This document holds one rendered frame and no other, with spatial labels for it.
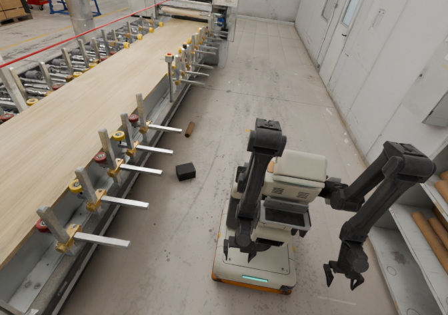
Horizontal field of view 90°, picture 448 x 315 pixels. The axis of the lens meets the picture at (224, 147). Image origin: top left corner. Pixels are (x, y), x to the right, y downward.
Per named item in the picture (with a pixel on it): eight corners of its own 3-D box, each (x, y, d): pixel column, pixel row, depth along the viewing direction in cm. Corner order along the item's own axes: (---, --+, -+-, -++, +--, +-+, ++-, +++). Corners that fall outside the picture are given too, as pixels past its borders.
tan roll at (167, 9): (224, 20, 481) (225, 13, 473) (223, 21, 472) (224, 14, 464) (159, 10, 486) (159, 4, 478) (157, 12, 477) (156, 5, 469)
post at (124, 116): (137, 162, 184) (127, 112, 154) (135, 165, 182) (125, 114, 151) (133, 162, 184) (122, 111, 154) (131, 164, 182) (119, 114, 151)
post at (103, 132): (121, 182, 162) (106, 127, 132) (119, 185, 160) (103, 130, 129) (117, 181, 162) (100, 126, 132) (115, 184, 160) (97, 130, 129)
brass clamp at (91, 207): (108, 194, 144) (106, 190, 140) (96, 212, 133) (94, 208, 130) (99, 193, 144) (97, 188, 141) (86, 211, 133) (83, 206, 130)
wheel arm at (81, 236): (131, 244, 120) (130, 240, 117) (128, 250, 118) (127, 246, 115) (53, 230, 122) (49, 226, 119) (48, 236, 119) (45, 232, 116)
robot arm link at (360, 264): (363, 228, 92) (341, 225, 92) (381, 246, 80) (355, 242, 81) (356, 254, 94) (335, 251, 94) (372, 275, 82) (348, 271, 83)
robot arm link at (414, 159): (421, 134, 70) (389, 130, 71) (442, 170, 62) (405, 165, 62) (350, 200, 105) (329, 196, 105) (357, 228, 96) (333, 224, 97)
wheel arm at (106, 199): (149, 206, 140) (149, 202, 137) (147, 211, 137) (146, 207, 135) (81, 194, 141) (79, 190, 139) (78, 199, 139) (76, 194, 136)
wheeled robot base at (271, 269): (222, 210, 230) (224, 195, 214) (284, 222, 227) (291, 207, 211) (209, 282, 178) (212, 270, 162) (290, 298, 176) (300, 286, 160)
